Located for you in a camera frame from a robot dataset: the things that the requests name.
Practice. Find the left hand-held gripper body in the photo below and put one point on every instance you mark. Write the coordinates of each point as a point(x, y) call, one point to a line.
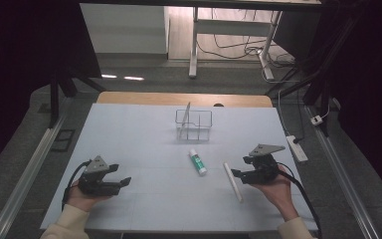
point(94, 184)

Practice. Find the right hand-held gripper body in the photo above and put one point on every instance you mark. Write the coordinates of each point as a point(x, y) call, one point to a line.
point(263, 169)

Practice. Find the white stick with tan tip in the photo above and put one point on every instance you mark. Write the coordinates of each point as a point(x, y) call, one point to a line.
point(233, 182)

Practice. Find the green and white glue stick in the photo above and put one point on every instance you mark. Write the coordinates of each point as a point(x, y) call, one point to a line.
point(198, 162)

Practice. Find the clear plastic pen holder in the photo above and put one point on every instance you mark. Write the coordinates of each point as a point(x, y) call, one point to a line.
point(202, 127)

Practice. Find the clear ballpoint pen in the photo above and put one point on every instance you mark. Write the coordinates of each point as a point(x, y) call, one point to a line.
point(185, 119)

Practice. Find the person's left hand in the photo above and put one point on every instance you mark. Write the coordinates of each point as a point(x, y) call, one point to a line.
point(79, 200)

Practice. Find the person's right hand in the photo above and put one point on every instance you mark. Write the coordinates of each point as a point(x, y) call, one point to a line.
point(282, 194)

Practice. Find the white table mat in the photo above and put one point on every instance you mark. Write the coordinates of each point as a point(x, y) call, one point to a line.
point(139, 146)

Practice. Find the white power strip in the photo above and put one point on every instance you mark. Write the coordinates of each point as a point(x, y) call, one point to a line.
point(297, 149)

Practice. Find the small black object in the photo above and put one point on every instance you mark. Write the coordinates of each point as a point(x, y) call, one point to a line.
point(218, 105)

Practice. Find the wooden table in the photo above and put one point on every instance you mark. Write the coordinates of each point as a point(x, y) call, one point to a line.
point(165, 99)

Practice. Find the black stand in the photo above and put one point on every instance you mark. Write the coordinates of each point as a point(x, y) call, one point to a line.
point(315, 83)
point(63, 86)

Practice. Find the dark curtain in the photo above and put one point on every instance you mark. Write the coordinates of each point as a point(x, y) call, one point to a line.
point(374, 83)
point(20, 66)

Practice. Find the black rectangular floor frame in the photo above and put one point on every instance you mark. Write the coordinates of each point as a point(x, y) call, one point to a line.
point(63, 140)

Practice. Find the aluminium rail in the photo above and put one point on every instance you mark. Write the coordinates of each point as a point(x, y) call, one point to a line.
point(344, 179)
point(23, 186)

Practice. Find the white desk frame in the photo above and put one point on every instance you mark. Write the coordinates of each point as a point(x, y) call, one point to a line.
point(232, 27)

